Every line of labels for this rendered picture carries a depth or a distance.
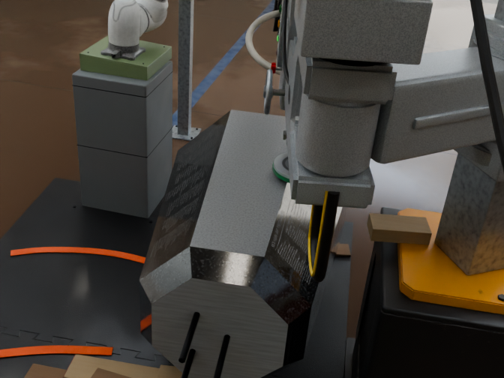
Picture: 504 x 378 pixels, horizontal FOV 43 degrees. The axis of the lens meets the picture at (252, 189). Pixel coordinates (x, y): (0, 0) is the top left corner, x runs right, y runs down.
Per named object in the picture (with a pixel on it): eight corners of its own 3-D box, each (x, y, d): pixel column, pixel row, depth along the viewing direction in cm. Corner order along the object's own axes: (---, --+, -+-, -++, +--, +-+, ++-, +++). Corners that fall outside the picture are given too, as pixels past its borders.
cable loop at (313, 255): (323, 296, 171) (340, 195, 154) (310, 295, 171) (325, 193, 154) (317, 245, 190) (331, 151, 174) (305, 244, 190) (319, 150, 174)
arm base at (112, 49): (96, 56, 322) (96, 46, 319) (114, 44, 341) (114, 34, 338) (130, 63, 319) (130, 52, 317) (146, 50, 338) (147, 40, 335)
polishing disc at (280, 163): (328, 156, 248) (329, 154, 247) (331, 184, 230) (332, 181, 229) (274, 151, 248) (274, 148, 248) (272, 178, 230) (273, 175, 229)
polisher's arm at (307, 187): (364, 245, 164) (400, 62, 139) (275, 239, 163) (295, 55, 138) (337, 123, 227) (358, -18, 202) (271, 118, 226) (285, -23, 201)
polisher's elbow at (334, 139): (340, 138, 174) (352, 70, 164) (384, 171, 160) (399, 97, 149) (280, 149, 166) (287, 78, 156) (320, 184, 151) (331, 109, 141)
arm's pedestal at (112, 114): (69, 210, 360) (57, 76, 319) (106, 169, 402) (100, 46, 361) (153, 227, 352) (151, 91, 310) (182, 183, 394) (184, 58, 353)
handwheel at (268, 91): (292, 124, 209) (297, 80, 201) (262, 121, 208) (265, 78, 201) (290, 105, 221) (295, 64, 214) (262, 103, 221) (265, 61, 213)
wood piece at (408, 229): (423, 228, 227) (426, 217, 224) (429, 245, 218) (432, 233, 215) (367, 224, 226) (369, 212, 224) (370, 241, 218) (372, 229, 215)
